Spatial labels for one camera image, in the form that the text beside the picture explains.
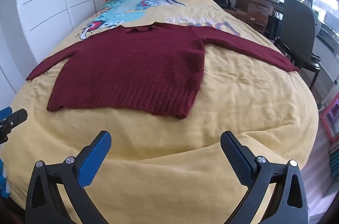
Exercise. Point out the wooden drawer chest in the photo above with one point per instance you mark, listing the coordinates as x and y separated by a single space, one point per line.
258 6

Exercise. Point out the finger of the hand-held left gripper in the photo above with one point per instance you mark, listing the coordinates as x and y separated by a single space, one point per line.
16 117
5 112

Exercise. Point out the black bag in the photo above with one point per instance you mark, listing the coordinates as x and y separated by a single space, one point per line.
272 27

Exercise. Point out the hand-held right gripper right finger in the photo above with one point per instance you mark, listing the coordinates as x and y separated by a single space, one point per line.
238 160

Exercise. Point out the maroon knitted sweater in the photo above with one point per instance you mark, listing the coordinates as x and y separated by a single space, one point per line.
127 67

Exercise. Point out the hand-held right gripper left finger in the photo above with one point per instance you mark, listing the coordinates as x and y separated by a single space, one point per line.
92 160

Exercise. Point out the pink frame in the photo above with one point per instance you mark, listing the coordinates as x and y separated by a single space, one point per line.
327 120

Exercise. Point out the grey office chair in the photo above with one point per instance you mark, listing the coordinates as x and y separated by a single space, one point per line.
296 27

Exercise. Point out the blue white patterned cloth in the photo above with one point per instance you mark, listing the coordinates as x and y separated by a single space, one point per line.
4 179

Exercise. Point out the yellow printed bedspread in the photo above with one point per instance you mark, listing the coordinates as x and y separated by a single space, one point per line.
238 107

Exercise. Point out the white wardrobe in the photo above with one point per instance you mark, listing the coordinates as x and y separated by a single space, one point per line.
45 1

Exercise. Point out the wooden bedside table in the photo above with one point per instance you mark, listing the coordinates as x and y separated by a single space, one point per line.
238 15

